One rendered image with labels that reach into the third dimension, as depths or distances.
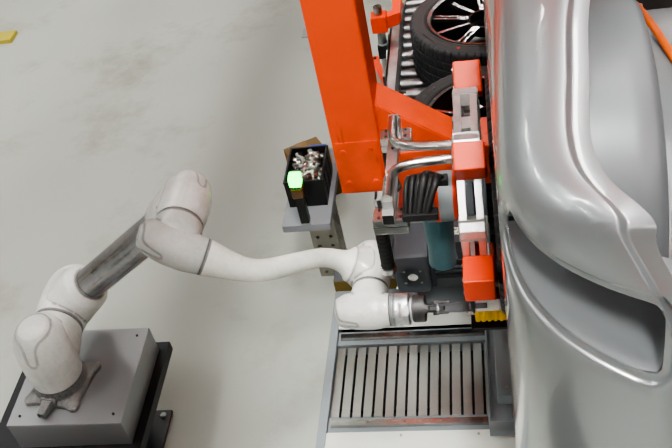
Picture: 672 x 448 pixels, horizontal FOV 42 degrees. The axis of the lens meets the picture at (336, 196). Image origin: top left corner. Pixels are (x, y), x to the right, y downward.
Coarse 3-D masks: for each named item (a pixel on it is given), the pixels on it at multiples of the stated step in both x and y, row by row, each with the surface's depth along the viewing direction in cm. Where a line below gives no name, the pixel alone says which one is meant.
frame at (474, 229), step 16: (464, 96) 225; (464, 112) 245; (480, 128) 249; (464, 192) 209; (480, 192) 208; (464, 208) 209; (480, 208) 208; (464, 224) 209; (480, 224) 208; (464, 240) 210; (480, 240) 209
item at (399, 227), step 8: (400, 208) 220; (376, 216) 220; (400, 216) 218; (376, 224) 220; (392, 224) 219; (400, 224) 219; (408, 224) 219; (376, 232) 221; (384, 232) 221; (392, 232) 221; (400, 232) 221; (408, 232) 220
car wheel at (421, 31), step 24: (432, 0) 393; (456, 0) 395; (480, 0) 398; (432, 24) 387; (456, 24) 403; (480, 24) 382; (432, 48) 363; (456, 48) 358; (480, 48) 355; (432, 72) 371
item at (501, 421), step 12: (492, 336) 287; (492, 348) 283; (492, 360) 280; (492, 372) 276; (492, 384) 273; (492, 396) 269; (492, 408) 266; (504, 408) 265; (492, 420) 260; (504, 420) 259; (492, 432) 263; (504, 432) 263
